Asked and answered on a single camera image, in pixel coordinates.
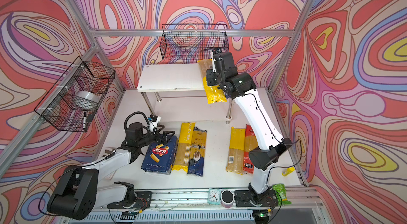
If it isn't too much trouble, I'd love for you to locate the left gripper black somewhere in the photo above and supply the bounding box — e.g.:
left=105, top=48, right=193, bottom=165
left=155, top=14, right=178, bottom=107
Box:
left=136, top=125, right=174, bottom=149

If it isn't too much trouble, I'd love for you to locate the clear yellow-top spaghetti bag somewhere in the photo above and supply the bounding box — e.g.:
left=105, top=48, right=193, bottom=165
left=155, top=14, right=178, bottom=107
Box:
left=226, top=127, right=245, bottom=175

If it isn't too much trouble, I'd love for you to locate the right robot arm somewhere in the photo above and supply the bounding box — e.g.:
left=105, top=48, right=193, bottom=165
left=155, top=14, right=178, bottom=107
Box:
left=206, top=48, right=293, bottom=206

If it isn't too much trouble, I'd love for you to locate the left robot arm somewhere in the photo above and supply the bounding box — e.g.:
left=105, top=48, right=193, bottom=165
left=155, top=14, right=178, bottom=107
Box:
left=46, top=111, right=176, bottom=220

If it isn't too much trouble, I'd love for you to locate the white two-tier shelf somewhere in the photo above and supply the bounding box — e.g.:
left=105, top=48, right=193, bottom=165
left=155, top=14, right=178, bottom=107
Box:
left=137, top=63, right=233, bottom=124

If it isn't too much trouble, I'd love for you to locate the blue Barilla rigatoni box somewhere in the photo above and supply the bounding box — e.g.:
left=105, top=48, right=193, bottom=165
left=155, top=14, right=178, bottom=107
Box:
left=141, top=136, right=178, bottom=175

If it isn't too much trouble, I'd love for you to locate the yellow Pastatime spaghetti bag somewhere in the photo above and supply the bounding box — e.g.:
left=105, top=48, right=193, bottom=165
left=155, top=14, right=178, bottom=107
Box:
left=172, top=122, right=196, bottom=172

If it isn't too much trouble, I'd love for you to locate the dark blue spaghetti bag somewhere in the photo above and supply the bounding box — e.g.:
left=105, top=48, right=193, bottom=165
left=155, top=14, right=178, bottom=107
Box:
left=187, top=127, right=207, bottom=177

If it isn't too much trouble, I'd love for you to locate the red noodle bag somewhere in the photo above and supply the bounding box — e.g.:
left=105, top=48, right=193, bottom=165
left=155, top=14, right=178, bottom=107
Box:
left=243, top=125, right=258, bottom=174

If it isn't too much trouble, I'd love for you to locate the teal alarm clock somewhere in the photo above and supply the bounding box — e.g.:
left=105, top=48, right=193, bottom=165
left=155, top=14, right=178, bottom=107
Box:
left=207, top=188, right=222, bottom=205

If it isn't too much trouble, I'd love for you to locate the pink round speaker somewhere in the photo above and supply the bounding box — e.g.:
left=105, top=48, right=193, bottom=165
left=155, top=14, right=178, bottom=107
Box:
left=220, top=190, right=234, bottom=208

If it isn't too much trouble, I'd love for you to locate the silver tape roll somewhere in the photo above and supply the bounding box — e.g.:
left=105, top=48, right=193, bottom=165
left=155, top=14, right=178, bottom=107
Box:
left=72, top=90, right=100, bottom=111

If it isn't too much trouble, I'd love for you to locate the yellow small object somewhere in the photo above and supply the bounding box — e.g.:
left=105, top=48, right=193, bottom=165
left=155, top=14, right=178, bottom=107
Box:
left=282, top=166, right=295, bottom=177

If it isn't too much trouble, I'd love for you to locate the green crumpled bag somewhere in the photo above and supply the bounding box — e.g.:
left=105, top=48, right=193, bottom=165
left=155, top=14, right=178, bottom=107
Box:
left=272, top=183, right=291, bottom=206

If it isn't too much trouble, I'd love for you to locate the black wire basket back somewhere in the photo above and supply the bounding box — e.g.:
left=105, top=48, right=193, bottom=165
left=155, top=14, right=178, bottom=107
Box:
left=160, top=23, right=229, bottom=63

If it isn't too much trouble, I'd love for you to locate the black wire basket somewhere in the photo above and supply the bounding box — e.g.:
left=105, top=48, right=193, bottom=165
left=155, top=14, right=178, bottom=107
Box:
left=160, top=23, right=229, bottom=63
left=34, top=57, right=116, bottom=132

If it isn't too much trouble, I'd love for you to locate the black wire basket left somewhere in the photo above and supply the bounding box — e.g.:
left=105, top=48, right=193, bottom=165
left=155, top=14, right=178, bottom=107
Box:
left=34, top=57, right=116, bottom=132

